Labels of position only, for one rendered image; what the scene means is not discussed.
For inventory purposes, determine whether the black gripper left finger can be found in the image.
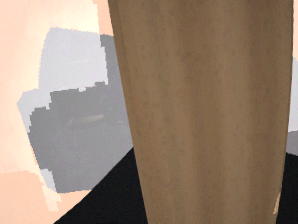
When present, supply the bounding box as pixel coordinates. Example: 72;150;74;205
53;147;148;224

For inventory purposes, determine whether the brown wooden board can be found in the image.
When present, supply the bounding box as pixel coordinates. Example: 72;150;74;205
108;0;294;224

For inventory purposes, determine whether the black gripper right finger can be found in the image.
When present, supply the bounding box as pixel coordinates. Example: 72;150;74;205
275;152;298;224

